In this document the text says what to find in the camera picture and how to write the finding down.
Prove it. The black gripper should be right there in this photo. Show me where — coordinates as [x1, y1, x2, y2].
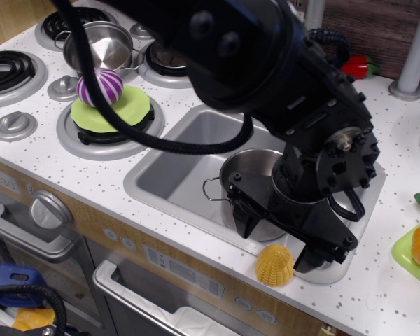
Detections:
[228, 145, 358, 273]

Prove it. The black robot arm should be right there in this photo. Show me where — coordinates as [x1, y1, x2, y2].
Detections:
[106, 1, 379, 273]

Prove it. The yellow toy corn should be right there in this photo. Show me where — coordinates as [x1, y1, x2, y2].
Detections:
[255, 244, 294, 287]

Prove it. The steel pot in sink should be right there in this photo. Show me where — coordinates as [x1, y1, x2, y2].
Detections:
[202, 148, 285, 242]

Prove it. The grey toy sink basin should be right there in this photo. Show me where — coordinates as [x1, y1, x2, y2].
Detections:
[123, 105, 385, 284]

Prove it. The steel pot on stove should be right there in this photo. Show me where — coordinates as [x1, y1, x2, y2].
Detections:
[54, 21, 145, 75]

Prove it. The light green tray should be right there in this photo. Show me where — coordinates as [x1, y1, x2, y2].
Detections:
[391, 223, 420, 281]

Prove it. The grey control panel display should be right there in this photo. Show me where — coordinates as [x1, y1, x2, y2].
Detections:
[143, 245, 225, 299]

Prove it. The silver dishwasher door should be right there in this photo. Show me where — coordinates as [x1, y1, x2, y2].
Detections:
[92, 251, 323, 336]

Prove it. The red toy pepper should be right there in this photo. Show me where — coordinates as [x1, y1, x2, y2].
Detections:
[341, 55, 380, 79]

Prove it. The green round toy plate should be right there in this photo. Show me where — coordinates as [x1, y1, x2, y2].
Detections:
[70, 85, 151, 133]

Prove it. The front right stove burner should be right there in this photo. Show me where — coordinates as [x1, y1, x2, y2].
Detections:
[56, 99, 165, 161]

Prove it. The stove burner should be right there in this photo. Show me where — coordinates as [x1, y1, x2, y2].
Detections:
[137, 41, 192, 89]
[35, 6, 117, 52]
[0, 50, 48, 108]
[56, 99, 165, 161]

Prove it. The back right stove burner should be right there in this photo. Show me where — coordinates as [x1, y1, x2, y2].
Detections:
[137, 41, 192, 89]

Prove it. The purple white striped ball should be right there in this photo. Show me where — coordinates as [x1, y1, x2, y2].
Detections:
[76, 68, 124, 107]

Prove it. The grey vertical pole back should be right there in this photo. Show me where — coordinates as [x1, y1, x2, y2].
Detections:
[304, 0, 326, 30]

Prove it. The silver oven dial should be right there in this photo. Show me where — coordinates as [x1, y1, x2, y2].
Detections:
[29, 190, 73, 230]

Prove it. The grey stove knob back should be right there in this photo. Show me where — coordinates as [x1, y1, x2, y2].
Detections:
[129, 22, 153, 40]

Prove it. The grey stove knob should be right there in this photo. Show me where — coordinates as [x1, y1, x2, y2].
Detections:
[48, 75, 79, 102]
[0, 111, 38, 142]
[129, 22, 153, 40]

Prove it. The grey stove knob middle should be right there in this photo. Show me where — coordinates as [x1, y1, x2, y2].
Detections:
[48, 75, 79, 102]

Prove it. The yellow cloth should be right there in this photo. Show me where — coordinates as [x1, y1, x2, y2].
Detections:
[12, 308, 55, 332]

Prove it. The blue clamp tool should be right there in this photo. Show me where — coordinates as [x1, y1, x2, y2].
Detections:
[0, 263, 47, 308]

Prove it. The grey stove knob front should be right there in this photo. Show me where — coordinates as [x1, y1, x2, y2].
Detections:
[0, 111, 38, 142]

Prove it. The back left stove burner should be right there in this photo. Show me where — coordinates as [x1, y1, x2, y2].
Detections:
[35, 6, 117, 52]

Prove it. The front left stove burner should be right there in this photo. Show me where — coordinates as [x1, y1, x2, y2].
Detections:
[0, 50, 48, 108]

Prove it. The grey faucet post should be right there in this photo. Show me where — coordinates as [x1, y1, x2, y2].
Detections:
[388, 21, 420, 102]

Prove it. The grey oven door handle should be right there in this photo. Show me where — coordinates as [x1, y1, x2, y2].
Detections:
[0, 203, 76, 263]

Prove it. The black cable lower left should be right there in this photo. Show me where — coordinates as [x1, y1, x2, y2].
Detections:
[0, 283, 68, 336]

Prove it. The black braided cable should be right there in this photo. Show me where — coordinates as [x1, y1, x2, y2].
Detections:
[50, 0, 254, 155]

